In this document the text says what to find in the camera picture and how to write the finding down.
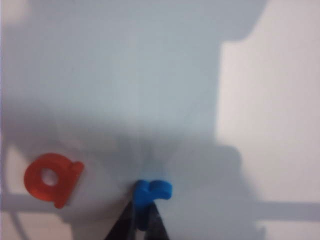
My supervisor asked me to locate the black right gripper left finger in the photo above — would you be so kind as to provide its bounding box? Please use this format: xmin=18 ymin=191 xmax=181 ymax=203
xmin=106 ymin=199 xmax=138 ymax=240

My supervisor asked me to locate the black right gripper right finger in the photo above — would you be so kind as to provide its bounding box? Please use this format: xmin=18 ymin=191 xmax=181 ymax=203
xmin=143 ymin=202 xmax=172 ymax=240

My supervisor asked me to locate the blue letter r magnet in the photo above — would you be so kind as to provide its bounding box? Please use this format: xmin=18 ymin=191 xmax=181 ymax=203
xmin=133 ymin=179 xmax=173 ymax=232

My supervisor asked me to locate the orange letter a magnet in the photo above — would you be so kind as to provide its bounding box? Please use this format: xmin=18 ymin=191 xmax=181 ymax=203
xmin=23 ymin=152 xmax=85 ymax=210

